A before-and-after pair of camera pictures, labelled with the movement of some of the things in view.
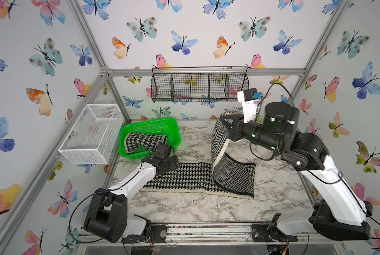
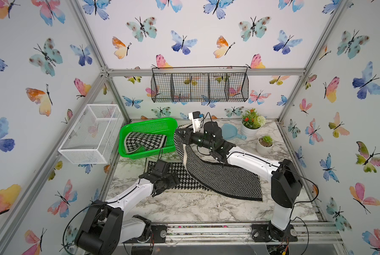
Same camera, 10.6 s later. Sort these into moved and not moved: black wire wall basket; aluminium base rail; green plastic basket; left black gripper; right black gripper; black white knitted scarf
Moved: right black gripper; left black gripper
Not moved: black wire wall basket; aluminium base rail; green plastic basket; black white knitted scarf
